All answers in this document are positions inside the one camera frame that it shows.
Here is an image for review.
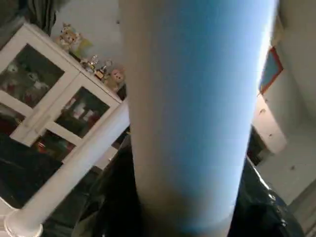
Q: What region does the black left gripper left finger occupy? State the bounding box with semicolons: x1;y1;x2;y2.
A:
73;133;145;237

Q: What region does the white plastic table leg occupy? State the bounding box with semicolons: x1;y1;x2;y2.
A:
4;100;131;237
118;0;280;236

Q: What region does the red-framed wall picture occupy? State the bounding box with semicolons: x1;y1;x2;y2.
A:
258;45;285;95

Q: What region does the black work mat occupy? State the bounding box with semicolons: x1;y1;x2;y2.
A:
0;132;130;237

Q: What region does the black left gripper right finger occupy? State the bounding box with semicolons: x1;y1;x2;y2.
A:
228;157;306;237

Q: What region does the white glass-door cabinet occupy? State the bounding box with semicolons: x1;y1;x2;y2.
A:
0;22;124;171

